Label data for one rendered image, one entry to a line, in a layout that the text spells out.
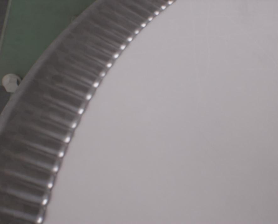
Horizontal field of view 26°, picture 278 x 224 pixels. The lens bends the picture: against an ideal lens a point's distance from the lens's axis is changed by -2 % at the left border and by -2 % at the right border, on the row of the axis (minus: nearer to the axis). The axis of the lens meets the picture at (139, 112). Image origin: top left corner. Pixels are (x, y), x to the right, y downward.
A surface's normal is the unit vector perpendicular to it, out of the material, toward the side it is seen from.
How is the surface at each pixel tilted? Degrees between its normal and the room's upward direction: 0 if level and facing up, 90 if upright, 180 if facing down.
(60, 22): 0
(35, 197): 72
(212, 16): 90
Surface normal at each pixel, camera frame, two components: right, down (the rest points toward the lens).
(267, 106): 0.30, -0.67
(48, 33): 0.11, 0.73
